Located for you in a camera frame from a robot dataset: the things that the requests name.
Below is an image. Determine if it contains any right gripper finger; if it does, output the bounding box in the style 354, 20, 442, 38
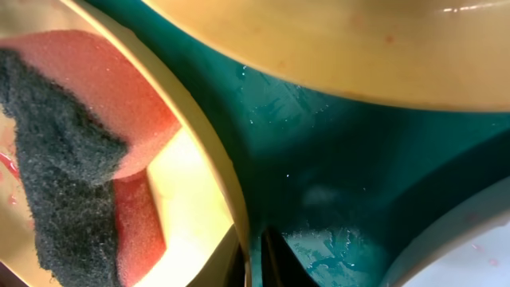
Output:
261, 226, 319, 287

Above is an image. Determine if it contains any green-rimmed plate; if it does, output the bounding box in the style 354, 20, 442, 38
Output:
1, 0, 249, 286
146, 0, 509, 112

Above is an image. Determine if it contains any orange sponge with black scourer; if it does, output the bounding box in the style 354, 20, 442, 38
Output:
1, 30, 180, 286

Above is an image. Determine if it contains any teal tray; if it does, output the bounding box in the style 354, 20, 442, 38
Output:
92, 0, 509, 286

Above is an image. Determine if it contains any light blue plate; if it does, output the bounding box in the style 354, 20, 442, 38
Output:
379, 179, 509, 287

